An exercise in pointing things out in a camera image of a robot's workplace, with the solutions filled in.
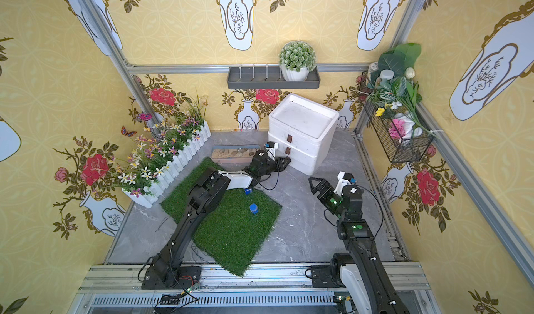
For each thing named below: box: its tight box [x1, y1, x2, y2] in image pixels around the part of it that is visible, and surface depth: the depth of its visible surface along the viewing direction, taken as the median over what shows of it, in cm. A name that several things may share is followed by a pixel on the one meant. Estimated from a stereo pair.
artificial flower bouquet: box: [357, 42, 438, 140], surface depth 77 cm
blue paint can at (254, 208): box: [249, 203, 259, 214], surface depth 90 cm
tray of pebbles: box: [210, 145, 262, 164], surface depth 109 cm
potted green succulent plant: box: [278, 40, 318, 82], surface depth 76 cm
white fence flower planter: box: [122, 120, 212, 209], surface depth 94 cm
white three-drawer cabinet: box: [267, 93, 340, 176], surface depth 95 cm
